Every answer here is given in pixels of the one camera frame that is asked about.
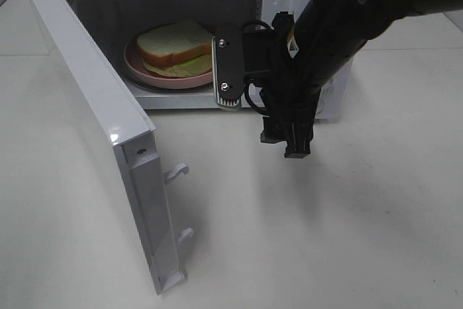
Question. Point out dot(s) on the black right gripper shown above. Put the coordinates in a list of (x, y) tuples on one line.
[(274, 62)]

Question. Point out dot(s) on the white bread sandwich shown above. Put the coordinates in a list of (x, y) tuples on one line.
[(178, 50)]

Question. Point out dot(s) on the white microwave door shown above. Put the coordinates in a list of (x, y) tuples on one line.
[(118, 136)]

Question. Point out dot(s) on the pink round plate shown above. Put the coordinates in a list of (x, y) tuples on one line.
[(133, 60)]

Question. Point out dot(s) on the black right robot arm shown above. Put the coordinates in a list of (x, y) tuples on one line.
[(337, 29)]

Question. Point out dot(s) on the glass microwave turntable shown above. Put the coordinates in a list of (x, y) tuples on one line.
[(173, 83)]

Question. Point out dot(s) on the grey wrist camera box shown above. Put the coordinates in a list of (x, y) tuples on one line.
[(228, 67)]

